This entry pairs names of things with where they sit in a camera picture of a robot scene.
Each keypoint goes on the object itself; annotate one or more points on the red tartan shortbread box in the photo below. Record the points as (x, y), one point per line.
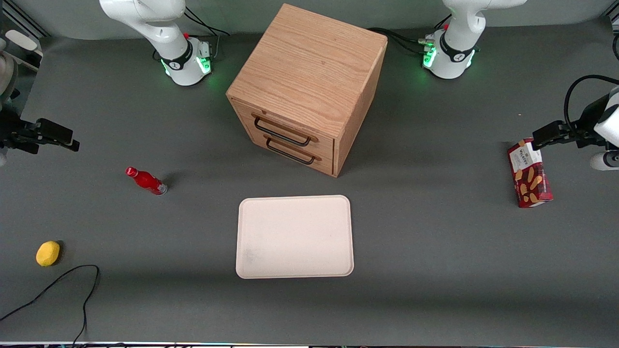
(529, 176)

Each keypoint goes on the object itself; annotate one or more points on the aluminium frame bar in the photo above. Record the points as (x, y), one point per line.
(29, 24)

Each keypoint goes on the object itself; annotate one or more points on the grey round object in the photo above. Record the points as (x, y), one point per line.
(7, 77)

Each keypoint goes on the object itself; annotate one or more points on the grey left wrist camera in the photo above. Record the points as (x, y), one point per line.
(602, 162)

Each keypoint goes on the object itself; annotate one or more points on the beige rectangular plastic tray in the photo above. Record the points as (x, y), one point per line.
(295, 237)

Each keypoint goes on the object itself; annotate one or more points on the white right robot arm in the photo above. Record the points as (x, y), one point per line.
(179, 63)

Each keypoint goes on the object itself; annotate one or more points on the white oval pad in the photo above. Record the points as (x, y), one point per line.
(22, 40)

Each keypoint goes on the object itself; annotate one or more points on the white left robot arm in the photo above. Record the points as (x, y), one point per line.
(454, 58)

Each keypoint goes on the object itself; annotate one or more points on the oak wooden drawer cabinet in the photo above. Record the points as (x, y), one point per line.
(309, 63)

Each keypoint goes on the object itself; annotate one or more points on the yellow lemon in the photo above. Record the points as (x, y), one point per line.
(47, 253)

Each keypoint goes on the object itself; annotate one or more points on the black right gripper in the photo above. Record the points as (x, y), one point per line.
(13, 131)

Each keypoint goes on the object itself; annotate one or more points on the red bottle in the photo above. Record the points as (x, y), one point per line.
(147, 181)

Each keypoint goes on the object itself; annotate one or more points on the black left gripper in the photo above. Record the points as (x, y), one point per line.
(583, 124)

